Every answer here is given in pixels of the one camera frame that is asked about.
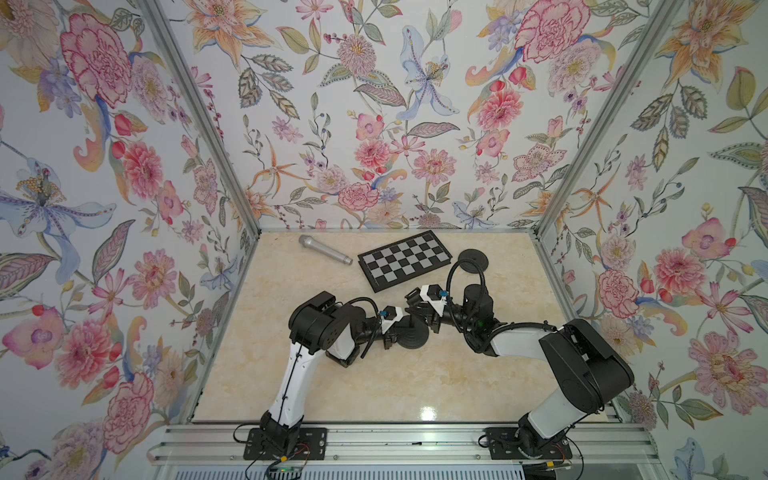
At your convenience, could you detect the black round disc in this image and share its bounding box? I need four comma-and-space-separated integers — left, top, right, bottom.
458, 249, 489, 274

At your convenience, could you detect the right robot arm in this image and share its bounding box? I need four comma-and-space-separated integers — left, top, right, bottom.
405, 284, 635, 458

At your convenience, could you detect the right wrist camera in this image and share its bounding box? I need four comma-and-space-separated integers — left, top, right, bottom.
419, 284, 447, 318

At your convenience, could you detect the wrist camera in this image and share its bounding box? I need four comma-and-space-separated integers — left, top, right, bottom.
379, 305, 405, 334
419, 284, 447, 318

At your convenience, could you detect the right aluminium corner post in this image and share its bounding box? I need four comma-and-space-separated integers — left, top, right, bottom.
532, 1, 684, 241

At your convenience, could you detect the aluminium front rail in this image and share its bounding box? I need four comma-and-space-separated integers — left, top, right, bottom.
148, 422, 668, 479

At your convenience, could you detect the left aluminium corner post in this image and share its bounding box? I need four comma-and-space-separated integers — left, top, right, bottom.
137, 0, 261, 239

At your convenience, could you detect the right black corrugated cable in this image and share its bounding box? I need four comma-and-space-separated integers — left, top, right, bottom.
445, 259, 487, 325

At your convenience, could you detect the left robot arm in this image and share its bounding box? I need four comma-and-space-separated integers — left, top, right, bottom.
259, 291, 405, 448

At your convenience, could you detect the aluminium corner post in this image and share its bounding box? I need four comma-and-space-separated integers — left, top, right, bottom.
532, 1, 684, 241
137, 0, 261, 239

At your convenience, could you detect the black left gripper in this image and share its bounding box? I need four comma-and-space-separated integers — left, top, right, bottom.
352, 320, 414, 354

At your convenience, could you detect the black corrugated cable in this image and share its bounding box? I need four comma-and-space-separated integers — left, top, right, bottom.
445, 259, 487, 325
341, 296, 385, 361

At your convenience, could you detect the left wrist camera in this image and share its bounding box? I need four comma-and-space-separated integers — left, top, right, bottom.
379, 305, 405, 334

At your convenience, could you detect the black round stand base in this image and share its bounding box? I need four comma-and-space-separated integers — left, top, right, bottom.
390, 316, 430, 350

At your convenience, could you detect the left black corrugated cable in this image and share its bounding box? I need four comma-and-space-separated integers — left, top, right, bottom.
341, 296, 385, 361

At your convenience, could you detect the silver handheld microphone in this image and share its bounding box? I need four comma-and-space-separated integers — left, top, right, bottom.
299, 235, 353, 266

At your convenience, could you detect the black white chessboard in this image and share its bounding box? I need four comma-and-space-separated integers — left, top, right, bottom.
358, 230, 453, 293

